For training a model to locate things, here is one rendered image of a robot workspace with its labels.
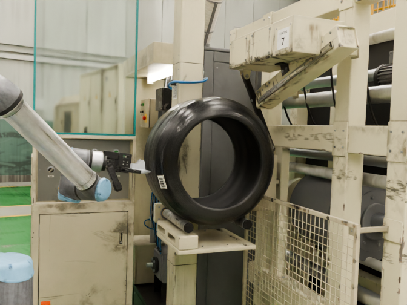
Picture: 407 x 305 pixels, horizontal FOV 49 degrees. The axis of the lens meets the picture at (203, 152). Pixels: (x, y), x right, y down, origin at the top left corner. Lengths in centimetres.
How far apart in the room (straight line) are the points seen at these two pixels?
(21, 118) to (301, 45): 107
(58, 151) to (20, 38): 955
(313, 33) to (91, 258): 166
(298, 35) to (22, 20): 969
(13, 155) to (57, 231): 837
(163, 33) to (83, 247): 1008
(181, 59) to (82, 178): 88
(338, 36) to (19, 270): 137
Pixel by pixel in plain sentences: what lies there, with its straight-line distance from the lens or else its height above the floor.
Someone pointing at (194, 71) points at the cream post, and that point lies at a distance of 230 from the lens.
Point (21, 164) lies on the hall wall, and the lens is 1092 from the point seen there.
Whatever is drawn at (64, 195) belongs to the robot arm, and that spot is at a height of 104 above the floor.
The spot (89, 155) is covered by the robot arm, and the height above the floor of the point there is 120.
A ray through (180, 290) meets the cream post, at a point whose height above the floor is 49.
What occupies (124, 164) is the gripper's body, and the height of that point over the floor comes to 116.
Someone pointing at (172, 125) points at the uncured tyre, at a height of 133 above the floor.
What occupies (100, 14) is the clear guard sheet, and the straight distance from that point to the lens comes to 263.
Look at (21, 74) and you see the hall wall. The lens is 1101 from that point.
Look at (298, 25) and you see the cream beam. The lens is 186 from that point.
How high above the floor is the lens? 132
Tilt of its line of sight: 3 degrees down
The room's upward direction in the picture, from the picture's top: 2 degrees clockwise
